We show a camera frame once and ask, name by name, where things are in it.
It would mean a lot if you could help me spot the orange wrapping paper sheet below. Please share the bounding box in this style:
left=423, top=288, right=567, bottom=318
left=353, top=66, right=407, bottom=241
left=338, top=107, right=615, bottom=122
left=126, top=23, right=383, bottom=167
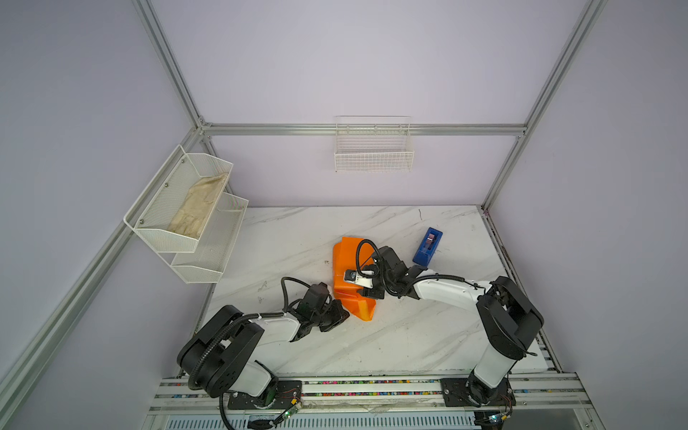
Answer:
left=333, top=236, right=376, bottom=322

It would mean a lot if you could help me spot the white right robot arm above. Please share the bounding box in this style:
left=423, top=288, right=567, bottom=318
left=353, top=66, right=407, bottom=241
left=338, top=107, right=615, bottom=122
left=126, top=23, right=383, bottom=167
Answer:
left=343, top=265, right=544, bottom=398

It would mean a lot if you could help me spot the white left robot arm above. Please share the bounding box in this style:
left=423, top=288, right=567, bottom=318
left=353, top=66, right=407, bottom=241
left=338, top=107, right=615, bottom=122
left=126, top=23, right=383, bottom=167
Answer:
left=177, top=300, right=350, bottom=398

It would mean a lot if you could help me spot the blue tape dispenser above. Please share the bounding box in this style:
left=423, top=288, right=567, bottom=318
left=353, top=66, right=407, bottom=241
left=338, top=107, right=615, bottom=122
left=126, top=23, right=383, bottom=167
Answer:
left=412, top=228, right=444, bottom=267

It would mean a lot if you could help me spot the white mesh lower shelf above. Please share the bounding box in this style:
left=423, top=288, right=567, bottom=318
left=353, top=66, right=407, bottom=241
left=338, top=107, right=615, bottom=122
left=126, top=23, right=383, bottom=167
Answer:
left=171, top=193, right=249, bottom=284

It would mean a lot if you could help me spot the white mesh shelf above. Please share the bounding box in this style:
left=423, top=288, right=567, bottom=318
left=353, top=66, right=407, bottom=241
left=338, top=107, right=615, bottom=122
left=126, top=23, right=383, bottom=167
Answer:
left=124, top=149, right=233, bottom=254
left=171, top=193, right=249, bottom=284

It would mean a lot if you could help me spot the beige cloth in shelf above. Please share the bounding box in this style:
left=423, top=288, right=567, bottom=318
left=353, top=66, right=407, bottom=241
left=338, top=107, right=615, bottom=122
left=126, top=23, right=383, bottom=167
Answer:
left=168, top=173, right=229, bottom=239

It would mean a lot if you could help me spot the white mesh upper shelf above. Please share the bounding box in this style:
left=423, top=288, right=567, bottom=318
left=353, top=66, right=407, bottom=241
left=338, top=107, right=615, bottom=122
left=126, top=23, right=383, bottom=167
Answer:
left=124, top=149, right=233, bottom=254

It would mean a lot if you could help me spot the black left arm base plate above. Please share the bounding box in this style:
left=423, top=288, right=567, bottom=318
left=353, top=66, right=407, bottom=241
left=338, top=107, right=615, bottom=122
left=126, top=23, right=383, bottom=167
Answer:
left=224, top=380, right=303, bottom=410

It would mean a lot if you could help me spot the black corrugated cable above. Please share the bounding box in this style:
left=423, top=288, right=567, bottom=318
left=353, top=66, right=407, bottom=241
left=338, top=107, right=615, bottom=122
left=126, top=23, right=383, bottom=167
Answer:
left=186, top=276, right=313, bottom=430

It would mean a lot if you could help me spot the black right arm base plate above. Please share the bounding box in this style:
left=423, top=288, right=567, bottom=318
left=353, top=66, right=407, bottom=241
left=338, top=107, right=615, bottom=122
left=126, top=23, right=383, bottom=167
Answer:
left=440, top=377, right=515, bottom=408

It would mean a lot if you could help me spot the white wire wall basket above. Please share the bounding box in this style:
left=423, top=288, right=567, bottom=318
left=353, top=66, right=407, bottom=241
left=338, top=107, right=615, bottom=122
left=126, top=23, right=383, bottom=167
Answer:
left=334, top=116, right=415, bottom=173

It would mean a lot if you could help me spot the aluminium front rail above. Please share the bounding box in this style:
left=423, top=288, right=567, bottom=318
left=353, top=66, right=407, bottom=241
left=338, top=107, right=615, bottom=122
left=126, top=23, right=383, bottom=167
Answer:
left=148, top=372, right=593, bottom=415

